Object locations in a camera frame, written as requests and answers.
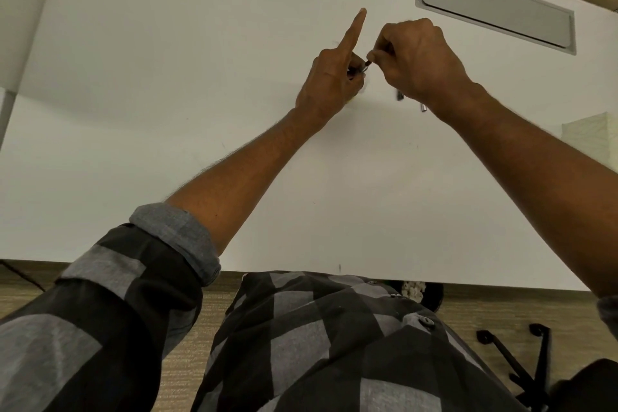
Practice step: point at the person's left hand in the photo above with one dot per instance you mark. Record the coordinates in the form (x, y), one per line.
(328, 81)

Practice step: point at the person's right hand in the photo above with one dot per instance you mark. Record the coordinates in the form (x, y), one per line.
(420, 61)

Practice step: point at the person's left thumb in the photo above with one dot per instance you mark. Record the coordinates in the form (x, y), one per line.
(357, 62)

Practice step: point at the person's right thumb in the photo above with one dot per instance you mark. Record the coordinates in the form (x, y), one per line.
(379, 58)

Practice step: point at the small black metal tool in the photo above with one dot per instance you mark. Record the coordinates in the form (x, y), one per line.
(363, 68)

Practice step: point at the person's left forearm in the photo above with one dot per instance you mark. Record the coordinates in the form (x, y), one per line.
(241, 180)

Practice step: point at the person's right forearm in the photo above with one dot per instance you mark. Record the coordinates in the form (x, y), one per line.
(540, 175)

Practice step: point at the white paper box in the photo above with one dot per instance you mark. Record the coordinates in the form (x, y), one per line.
(594, 139)

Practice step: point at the black shoe with white print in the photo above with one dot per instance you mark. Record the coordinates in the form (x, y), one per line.
(420, 292)

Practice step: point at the grey black checked shirt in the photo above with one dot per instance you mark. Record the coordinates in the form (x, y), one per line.
(314, 353)

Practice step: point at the black office chair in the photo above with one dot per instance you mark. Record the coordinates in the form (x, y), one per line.
(540, 378)

